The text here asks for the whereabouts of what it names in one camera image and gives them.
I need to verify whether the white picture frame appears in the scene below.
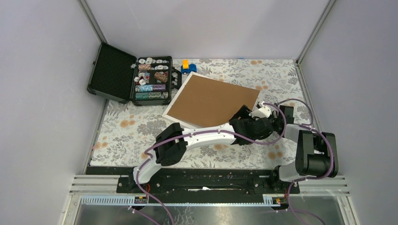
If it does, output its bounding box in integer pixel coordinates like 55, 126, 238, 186
162, 72, 262, 129

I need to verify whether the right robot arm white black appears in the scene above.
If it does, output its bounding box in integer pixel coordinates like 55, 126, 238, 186
267, 105, 338, 193

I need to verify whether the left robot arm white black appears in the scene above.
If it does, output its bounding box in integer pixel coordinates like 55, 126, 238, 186
127, 103, 274, 193

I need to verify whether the blue yellow toy truck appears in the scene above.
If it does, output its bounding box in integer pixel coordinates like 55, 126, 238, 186
180, 60, 197, 75

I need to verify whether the black poker chip case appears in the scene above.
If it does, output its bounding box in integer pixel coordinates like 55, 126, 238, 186
87, 43, 182, 106

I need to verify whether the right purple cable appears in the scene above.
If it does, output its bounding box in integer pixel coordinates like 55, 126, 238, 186
273, 98, 336, 225

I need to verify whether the purple cable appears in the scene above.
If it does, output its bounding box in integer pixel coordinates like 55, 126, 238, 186
273, 98, 336, 225
127, 102, 288, 225

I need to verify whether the white slotted cable duct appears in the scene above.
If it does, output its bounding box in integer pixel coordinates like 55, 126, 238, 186
81, 192, 283, 209

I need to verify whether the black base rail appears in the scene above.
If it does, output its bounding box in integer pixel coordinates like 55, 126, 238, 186
86, 166, 300, 201

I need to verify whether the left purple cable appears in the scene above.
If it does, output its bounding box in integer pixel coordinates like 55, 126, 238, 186
127, 102, 288, 225

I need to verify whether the right aluminium corner post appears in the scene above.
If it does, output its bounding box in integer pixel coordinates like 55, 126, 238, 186
296, 0, 337, 65

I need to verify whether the aluminium corner post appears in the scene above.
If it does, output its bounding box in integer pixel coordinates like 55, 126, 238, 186
77, 0, 108, 43
296, 0, 337, 65

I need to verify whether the left aluminium corner post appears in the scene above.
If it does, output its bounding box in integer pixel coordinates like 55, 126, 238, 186
77, 0, 108, 43

